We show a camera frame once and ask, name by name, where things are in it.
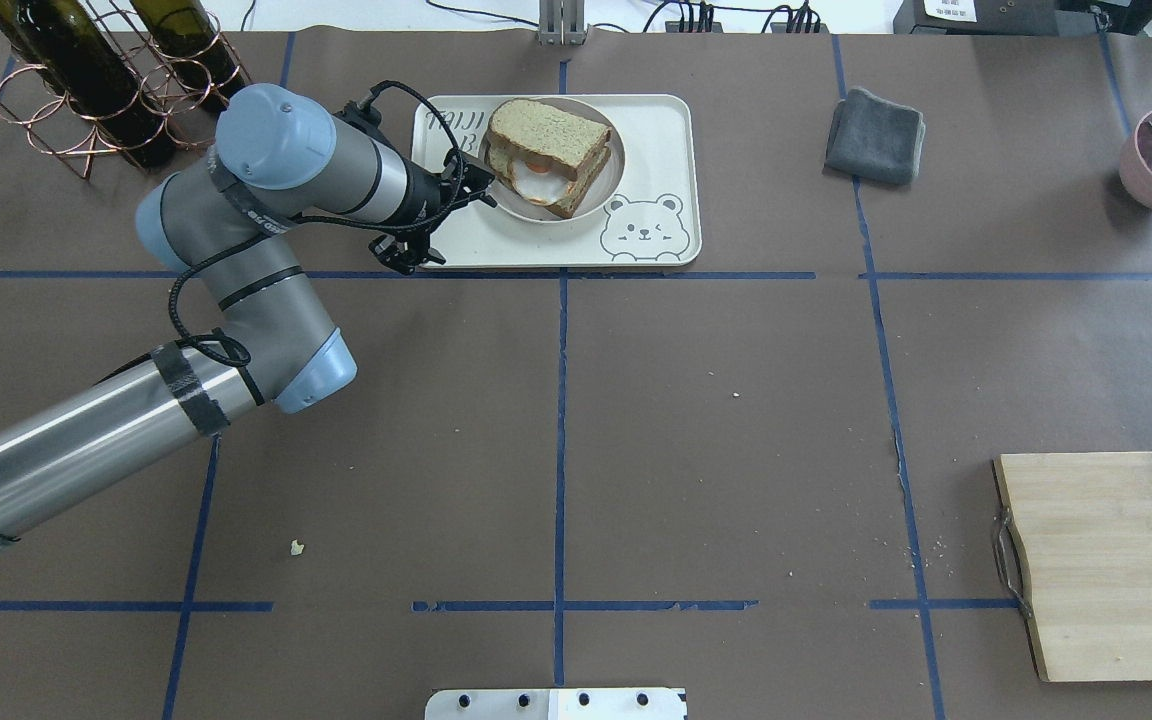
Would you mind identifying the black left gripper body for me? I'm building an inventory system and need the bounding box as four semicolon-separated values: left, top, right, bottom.
369;151;497;275

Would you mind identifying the aluminium frame post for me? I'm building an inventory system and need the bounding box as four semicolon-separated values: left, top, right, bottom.
538;0;589;47

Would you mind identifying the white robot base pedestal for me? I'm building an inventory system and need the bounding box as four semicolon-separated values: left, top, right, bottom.
424;687;689;719

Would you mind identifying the grey folded cloth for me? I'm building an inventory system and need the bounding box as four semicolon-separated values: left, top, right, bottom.
824;86;925;185

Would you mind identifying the white round plate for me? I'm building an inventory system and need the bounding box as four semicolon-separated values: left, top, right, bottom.
479;97;626;222

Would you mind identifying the dark wine bottle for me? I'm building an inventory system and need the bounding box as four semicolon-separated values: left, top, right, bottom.
131;1;247;115
0;1;177;169

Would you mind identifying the wooden cutting board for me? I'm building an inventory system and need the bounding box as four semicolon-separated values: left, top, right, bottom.
993;450;1152;683

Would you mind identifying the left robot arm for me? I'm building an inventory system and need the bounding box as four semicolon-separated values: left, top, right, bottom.
0;85;494;553

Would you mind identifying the fried egg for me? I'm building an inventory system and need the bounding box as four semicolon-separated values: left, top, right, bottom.
509;158;570;209

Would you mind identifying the cream bear tray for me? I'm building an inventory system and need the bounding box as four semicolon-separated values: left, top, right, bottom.
431;94;702;270

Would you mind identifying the dark wine bottle upper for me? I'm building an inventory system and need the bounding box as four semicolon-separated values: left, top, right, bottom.
0;1;177;169

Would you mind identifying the metal cutting board handle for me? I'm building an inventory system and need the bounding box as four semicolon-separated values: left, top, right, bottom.
991;506;1033;620

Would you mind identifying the dark wine bottle lower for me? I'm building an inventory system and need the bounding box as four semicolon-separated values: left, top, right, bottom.
131;1;247;115

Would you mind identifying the copper wire bottle rack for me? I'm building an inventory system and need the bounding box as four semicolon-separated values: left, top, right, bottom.
0;1;251;179

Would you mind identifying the bread slice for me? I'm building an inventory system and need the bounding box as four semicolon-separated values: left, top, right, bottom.
485;97;612;181
506;146;612;222

